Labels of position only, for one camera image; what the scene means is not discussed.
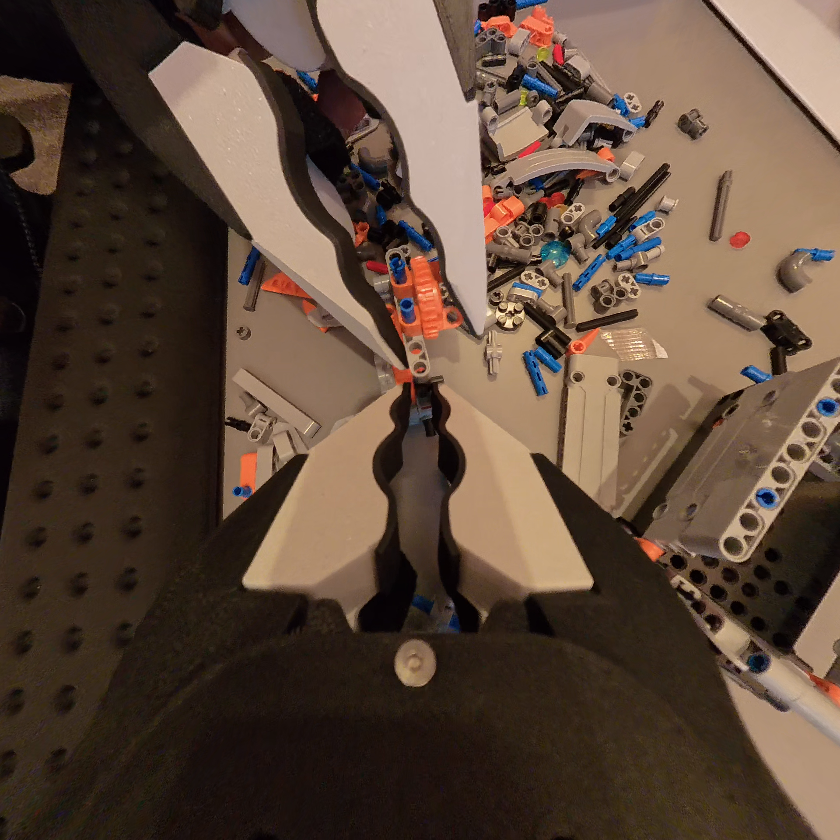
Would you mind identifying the person's left hand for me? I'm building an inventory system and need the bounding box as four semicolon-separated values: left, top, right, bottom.
319;73;384;143

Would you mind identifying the black perforated mat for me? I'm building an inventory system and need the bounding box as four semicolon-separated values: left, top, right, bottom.
0;86;257;788

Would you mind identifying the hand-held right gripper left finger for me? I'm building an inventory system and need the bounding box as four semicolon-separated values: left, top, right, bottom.
246;392;410;628

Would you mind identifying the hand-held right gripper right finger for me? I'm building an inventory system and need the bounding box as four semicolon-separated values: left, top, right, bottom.
428;388;592;628

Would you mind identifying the dark grey studded beam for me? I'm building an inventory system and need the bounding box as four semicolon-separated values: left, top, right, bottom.
620;372;660;430

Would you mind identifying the orange and grey wing assembly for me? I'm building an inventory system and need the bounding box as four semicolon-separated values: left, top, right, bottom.
388;254;463;384

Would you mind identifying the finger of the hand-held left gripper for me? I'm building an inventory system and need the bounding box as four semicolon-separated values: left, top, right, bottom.
315;0;488;332
147;42;410;368

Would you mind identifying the white booklet stand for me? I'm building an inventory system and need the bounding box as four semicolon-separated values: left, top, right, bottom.
707;0;840;148

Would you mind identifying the wide light grey panel piece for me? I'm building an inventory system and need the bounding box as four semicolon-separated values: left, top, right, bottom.
562;372;626;515

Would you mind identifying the small clear plastic bag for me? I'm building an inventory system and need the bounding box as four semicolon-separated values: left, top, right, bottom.
598;330;670;363

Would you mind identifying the grey building kit robot assembly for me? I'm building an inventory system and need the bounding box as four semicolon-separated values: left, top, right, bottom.
634;357;840;736

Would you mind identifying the pile of small building pieces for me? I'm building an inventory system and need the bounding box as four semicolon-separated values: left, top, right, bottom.
224;0;840;526

